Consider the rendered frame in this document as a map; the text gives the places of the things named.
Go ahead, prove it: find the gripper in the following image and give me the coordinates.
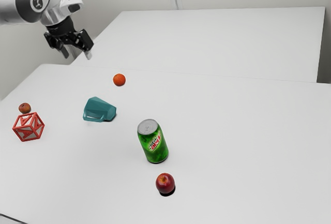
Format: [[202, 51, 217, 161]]
[[43, 17, 95, 61]]

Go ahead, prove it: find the teal faceted mug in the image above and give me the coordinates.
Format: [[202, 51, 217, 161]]
[[82, 96, 117, 123]]

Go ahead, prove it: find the orange fruit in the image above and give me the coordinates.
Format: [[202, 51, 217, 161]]
[[112, 73, 127, 87]]

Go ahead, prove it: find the small brownish red apple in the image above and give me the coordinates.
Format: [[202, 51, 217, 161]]
[[18, 102, 32, 114]]

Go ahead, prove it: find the red letter block cube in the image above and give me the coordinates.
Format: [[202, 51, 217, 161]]
[[12, 112, 46, 142]]

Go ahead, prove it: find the green soda can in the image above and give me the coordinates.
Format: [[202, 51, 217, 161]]
[[137, 118, 169, 164]]

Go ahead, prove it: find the large dark red apple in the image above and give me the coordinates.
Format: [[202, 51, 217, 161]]
[[155, 172, 176, 194]]

